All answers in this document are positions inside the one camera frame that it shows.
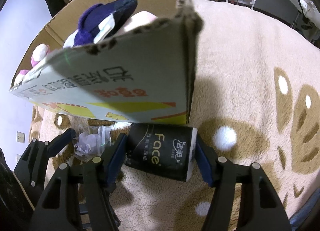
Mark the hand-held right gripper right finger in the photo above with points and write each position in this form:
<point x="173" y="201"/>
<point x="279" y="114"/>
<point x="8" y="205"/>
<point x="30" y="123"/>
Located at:
<point x="203" y="163"/>

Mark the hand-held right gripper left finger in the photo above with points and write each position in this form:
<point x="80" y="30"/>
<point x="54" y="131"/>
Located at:
<point x="116" y="155"/>

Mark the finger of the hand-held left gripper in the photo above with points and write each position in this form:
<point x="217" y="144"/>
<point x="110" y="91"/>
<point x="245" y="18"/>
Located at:
<point x="60" y="140"/>

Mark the clear plastic bag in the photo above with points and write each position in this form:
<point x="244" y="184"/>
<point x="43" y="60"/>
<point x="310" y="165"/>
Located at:
<point x="87" y="143"/>

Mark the black tissue pack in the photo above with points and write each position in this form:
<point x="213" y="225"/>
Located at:
<point x="155" y="150"/>

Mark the printed cardboard box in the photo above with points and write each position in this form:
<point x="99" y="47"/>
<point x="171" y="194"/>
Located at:
<point x="137" y="70"/>

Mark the pink plush bear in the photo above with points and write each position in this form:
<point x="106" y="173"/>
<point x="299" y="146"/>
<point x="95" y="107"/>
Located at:
<point x="40" y="52"/>

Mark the purple white plush toy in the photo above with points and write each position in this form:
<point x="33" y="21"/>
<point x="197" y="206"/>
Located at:
<point x="105" y="15"/>

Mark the person's blue jeans leg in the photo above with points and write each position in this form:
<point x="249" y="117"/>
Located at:
<point x="301" y="218"/>

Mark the black trousers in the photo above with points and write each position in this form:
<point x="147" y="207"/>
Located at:
<point x="55" y="0"/>

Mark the white wall outlet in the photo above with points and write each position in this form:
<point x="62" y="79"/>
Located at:
<point x="18" y="157"/>
<point x="20" y="137"/>

